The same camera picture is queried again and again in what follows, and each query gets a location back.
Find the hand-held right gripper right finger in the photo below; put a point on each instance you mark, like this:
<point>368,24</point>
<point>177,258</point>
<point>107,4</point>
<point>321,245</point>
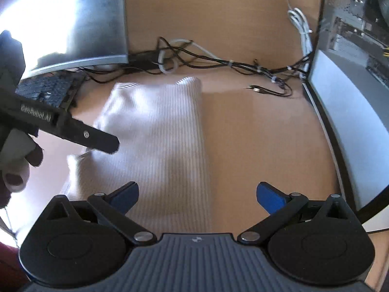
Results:
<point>270,199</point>

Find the curved computer monitor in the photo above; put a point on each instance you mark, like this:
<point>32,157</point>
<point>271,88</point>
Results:
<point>70,21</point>

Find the white striped knit garment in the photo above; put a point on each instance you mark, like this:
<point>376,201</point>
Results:
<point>155,146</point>

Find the black mechanical keyboard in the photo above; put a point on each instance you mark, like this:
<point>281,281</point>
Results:
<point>48,89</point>

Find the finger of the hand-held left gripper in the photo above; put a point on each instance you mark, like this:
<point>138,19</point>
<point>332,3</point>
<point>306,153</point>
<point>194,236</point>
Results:
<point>91,138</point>

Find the person's left hand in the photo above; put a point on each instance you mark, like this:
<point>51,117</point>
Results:
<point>35,156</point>

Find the dark red cloth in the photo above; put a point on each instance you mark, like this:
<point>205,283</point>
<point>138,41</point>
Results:
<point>10,267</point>

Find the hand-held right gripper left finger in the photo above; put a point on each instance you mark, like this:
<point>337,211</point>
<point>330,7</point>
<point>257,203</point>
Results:
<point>126,197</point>

